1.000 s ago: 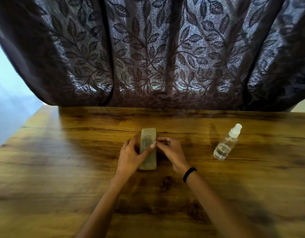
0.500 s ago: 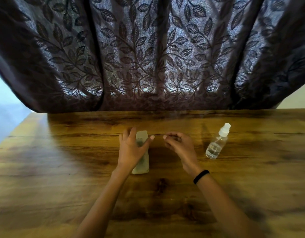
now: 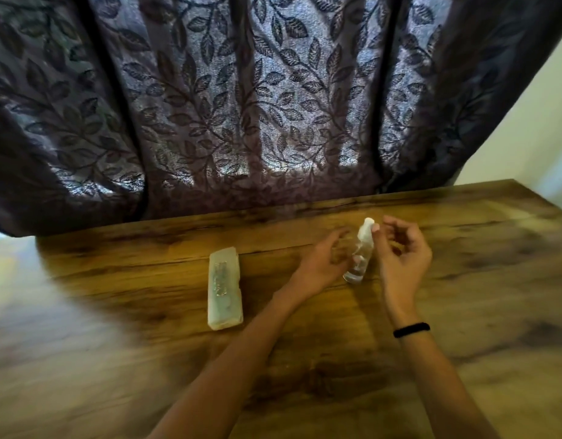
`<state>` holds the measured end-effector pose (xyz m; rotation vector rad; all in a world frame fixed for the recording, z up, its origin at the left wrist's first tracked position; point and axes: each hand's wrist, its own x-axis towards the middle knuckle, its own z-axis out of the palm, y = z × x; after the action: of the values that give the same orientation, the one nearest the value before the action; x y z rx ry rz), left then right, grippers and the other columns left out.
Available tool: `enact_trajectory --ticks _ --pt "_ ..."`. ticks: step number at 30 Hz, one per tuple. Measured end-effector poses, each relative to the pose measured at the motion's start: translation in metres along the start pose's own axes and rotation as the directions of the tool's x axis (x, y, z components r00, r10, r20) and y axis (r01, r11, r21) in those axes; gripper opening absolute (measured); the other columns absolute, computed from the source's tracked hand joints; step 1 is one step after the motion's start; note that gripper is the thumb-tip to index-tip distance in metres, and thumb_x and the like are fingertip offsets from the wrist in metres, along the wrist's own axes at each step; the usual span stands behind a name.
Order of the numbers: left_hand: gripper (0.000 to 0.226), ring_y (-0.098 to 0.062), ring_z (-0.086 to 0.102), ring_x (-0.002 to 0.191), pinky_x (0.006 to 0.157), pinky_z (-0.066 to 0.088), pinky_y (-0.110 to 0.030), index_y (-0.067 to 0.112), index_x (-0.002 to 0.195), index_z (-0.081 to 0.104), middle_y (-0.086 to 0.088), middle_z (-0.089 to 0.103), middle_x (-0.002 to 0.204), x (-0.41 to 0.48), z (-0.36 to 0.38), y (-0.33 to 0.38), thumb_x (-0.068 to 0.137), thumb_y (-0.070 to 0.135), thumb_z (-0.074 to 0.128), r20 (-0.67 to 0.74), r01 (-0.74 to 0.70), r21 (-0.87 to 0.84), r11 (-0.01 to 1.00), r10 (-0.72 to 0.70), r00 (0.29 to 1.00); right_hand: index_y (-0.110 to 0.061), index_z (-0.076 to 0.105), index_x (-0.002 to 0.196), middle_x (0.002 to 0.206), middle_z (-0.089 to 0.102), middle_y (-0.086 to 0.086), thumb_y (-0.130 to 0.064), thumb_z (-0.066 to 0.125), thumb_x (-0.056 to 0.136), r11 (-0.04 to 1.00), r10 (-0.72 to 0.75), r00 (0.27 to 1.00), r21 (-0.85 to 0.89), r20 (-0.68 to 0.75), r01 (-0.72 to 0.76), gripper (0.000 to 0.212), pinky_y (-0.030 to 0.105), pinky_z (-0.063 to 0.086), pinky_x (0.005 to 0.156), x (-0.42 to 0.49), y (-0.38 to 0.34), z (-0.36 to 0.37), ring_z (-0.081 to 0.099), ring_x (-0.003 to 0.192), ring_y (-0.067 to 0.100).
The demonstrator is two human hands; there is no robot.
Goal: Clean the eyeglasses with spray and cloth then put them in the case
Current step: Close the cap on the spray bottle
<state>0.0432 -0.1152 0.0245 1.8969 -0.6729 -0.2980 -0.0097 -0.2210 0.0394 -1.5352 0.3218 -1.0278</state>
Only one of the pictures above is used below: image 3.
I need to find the person's right hand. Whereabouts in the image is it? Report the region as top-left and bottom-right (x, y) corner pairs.
(370, 215), (433, 317)

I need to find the person's left hand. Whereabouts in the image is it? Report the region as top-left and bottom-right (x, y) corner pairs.
(281, 226), (362, 308)

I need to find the clear spray bottle white cap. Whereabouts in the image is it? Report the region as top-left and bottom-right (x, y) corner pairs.
(342, 217), (377, 285)

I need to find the person's left forearm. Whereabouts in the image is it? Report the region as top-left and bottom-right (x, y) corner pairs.
(146, 288), (304, 439)

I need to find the person's right forearm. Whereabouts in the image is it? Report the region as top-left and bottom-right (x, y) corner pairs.
(385, 310), (500, 439)

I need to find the black wristband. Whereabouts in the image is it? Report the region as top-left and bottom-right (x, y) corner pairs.
(393, 322), (431, 339)

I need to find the translucent white plastic case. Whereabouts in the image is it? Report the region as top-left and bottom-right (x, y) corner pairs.
(207, 246), (244, 331)

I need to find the purple leaf-patterned curtain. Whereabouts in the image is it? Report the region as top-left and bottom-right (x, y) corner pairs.
(0, 0), (562, 238)

